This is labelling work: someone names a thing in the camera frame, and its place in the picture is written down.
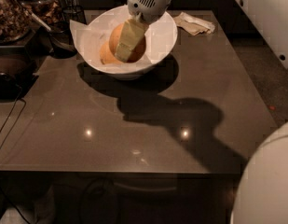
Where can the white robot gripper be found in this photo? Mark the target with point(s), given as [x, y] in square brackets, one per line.
[148, 2]

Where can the orange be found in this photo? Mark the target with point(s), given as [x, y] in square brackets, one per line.
[117, 39]
[106, 55]

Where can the white ceramic bowl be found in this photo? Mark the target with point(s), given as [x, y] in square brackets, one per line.
[163, 38]

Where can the white paper bowl liner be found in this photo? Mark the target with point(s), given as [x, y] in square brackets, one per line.
[88, 40]

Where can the folded paper napkins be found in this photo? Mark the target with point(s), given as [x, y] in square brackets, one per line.
[194, 25]

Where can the large glass snack jar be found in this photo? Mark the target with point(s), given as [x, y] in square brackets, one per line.
[14, 21]

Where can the black appliance box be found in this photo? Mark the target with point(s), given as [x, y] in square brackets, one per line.
[16, 73]

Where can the black wire cup holder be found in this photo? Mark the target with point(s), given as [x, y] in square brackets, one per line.
[74, 13]

